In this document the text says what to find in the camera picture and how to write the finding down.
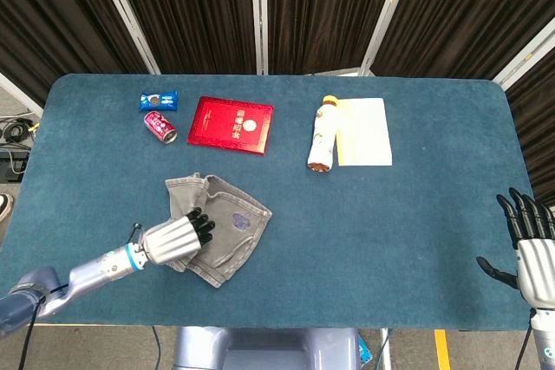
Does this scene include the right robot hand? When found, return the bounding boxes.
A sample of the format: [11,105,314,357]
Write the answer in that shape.
[476,187,555,311]

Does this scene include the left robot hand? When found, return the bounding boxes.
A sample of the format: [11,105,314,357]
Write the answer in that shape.
[140,206,217,267]

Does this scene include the grey shorts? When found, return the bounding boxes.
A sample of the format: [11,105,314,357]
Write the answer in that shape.
[164,172,274,289]

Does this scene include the red soda can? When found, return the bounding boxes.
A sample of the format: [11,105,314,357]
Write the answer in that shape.
[143,110,179,146]

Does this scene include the red certificate booklet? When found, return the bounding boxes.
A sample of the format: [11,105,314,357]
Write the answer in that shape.
[186,95,275,156]

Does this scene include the blue snack packet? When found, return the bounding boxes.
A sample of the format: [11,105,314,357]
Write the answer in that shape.
[138,90,180,114]

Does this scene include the robot torso base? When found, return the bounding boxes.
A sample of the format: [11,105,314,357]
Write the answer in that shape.
[172,326,362,370]

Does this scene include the grey power strip box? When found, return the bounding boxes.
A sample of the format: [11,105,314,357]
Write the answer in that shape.
[0,149,30,184]

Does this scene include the white drink bottle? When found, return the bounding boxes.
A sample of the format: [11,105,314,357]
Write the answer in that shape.
[306,94,340,172]

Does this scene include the white and yellow paper pad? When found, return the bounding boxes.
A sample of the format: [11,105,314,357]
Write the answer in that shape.
[335,97,394,167]

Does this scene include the dark brown curtain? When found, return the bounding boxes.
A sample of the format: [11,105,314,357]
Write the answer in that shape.
[0,0,555,206]

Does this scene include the black cable bundle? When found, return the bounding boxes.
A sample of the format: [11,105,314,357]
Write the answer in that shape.
[0,110,42,145]

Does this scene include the white folding screen frame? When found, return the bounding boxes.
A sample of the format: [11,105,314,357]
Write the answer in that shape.
[0,0,555,118]

